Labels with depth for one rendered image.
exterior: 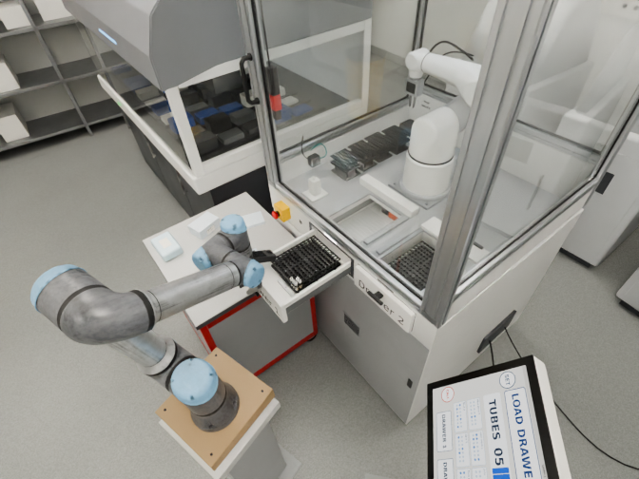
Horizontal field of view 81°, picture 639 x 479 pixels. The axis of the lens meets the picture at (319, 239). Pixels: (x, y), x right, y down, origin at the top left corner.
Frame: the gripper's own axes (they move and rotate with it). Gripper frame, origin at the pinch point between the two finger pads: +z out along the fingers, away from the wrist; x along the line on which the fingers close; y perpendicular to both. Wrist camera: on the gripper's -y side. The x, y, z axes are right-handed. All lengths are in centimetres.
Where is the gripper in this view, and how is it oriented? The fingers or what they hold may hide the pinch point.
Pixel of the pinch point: (257, 287)
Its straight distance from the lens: 143.3
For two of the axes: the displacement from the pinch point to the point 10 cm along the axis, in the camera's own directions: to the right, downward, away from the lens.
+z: 0.5, 7.0, 7.1
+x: 6.1, 5.4, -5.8
